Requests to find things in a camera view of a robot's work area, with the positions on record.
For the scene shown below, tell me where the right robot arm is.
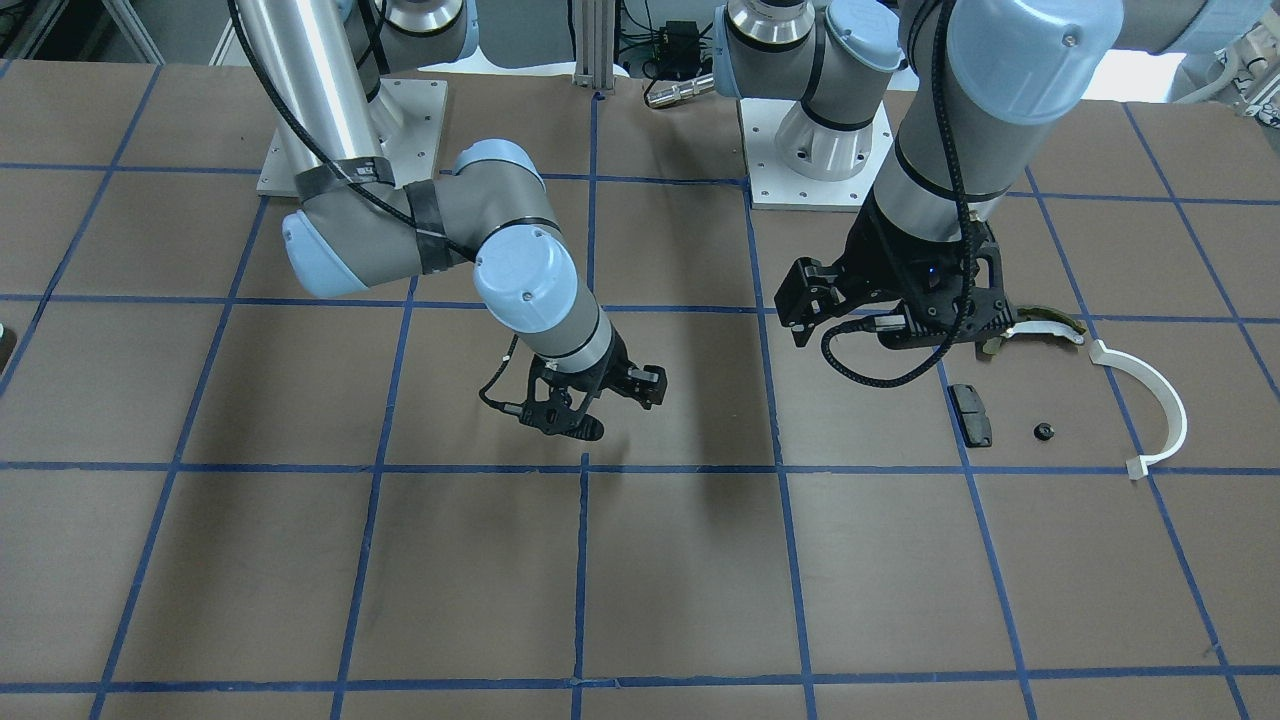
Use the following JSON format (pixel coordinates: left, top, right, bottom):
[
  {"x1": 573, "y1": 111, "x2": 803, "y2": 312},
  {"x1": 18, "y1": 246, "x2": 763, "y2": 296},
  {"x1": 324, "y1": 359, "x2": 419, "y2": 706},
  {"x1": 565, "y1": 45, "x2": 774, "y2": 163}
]
[{"x1": 227, "y1": 1, "x2": 668, "y2": 441}]

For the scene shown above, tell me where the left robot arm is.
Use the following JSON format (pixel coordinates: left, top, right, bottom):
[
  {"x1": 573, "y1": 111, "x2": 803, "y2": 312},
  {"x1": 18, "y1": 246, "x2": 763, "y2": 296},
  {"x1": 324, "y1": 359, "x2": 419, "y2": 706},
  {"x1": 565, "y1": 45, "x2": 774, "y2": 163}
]
[{"x1": 713, "y1": 1, "x2": 1267, "y2": 348}]

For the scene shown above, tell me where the white curved plastic part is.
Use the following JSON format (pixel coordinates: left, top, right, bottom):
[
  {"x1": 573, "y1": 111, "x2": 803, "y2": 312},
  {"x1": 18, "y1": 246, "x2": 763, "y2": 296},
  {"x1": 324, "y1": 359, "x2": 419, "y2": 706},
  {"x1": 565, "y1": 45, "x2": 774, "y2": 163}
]
[{"x1": 1088, "y1": 338, "x2": 1188, "y2": 480}]

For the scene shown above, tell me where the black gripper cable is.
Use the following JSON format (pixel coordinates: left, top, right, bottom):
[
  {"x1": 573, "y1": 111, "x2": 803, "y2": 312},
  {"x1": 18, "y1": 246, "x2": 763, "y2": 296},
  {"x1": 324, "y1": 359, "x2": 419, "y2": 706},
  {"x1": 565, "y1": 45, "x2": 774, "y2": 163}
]
[{"x1": 820, "y1": 0, "x2": 986, "y2": 389}]

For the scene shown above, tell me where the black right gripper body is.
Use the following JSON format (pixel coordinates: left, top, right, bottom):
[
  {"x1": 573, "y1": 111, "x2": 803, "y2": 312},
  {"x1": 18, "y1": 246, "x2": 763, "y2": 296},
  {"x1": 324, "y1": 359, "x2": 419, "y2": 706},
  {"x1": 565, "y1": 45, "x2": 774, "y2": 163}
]
[{"x1": 515, "y1": 334, "x2": 641, "y2": 441}]

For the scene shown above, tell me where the silver metal connector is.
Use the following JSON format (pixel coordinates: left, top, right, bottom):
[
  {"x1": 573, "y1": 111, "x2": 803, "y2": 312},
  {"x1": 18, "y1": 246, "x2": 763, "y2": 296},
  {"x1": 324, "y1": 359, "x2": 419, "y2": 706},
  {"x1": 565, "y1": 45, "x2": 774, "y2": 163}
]
[{"x1": 644, "y1": 74, "x2": 716, "y2": 110}]

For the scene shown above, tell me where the olive curved brake shoe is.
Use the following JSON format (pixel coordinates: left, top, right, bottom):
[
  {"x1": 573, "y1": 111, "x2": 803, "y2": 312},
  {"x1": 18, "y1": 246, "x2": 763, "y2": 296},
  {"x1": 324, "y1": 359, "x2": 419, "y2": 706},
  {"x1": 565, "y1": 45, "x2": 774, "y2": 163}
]
[{"x1": 978, "y1": 305, "x2": 1088, "y2": 357}]

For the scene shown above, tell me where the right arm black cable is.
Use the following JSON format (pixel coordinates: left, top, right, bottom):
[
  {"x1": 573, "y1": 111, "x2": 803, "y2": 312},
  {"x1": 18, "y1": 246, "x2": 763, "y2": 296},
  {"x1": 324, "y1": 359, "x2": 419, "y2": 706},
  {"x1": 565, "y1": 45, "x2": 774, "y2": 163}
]
[{"x1": 228, "y1": 0, "x2": 541, "y2": 421}]

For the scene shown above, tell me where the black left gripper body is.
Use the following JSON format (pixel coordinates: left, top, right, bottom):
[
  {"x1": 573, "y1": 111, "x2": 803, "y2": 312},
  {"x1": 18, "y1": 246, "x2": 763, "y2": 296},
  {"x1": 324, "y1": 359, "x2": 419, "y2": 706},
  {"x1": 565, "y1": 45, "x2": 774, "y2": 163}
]
[{"x1": 835, "y1": 196, "x2": 1015, "y2": 350}]

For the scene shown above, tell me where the dark grey brake pad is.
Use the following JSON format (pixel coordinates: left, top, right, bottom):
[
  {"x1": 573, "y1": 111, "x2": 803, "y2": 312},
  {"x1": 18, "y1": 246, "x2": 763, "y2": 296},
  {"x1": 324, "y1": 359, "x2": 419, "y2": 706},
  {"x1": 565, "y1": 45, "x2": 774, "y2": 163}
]
[{"x1": 947, "y1": 383, "x2": 993, "y2": 448}]

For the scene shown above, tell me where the aluminium frame post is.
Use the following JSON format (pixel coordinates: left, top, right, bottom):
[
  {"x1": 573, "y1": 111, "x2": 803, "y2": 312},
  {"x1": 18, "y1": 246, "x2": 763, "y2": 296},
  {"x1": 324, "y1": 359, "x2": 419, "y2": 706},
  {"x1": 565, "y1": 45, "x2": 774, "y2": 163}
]
[{"x1": 570, "y1": 0, "x2": 618, "y2": 96}]

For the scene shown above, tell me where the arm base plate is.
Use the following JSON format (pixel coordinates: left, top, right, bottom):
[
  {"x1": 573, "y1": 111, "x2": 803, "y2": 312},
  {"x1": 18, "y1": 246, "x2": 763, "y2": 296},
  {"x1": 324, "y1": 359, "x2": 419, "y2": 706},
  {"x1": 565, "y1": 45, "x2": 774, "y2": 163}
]
[
  {"x1": 257, "y1": 79, "x2": 449, "y2": 199},
  {"x1": 739, "y1": 99, "x2": 893, "y2": 211}
]

